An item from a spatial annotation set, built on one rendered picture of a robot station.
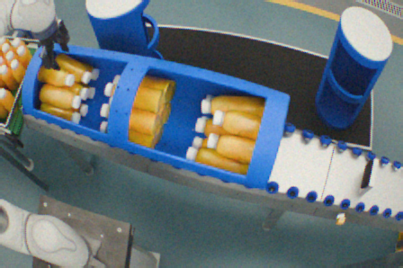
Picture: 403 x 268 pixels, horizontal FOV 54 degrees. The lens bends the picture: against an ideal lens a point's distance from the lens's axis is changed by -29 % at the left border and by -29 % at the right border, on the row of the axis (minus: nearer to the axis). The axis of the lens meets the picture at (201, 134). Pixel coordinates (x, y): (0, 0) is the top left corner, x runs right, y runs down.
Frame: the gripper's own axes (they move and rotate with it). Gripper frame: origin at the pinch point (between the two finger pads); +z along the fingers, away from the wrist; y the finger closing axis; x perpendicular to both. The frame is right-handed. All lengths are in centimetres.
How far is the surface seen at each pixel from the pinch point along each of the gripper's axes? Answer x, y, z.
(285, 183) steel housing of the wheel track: -76, -8, 37
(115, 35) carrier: 0, 31, 45
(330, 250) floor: -126, -18, 129
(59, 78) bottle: 3.4, -1.9, 15.9
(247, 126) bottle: -59, -1, 15
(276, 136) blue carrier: -68, -4, 7
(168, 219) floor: -33, -20, 131
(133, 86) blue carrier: -27.5, -1.6, 7.8
